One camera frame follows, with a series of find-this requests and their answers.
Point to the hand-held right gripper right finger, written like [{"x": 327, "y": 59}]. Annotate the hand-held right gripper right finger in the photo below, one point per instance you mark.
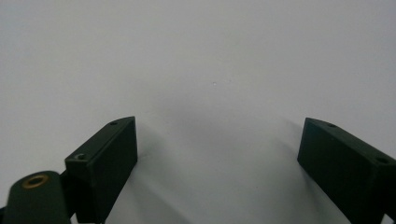
[{"x": 345, "y": 168}]

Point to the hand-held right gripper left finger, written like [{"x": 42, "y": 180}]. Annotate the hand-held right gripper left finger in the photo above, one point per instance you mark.
[{"x": 102, "y": 161}]

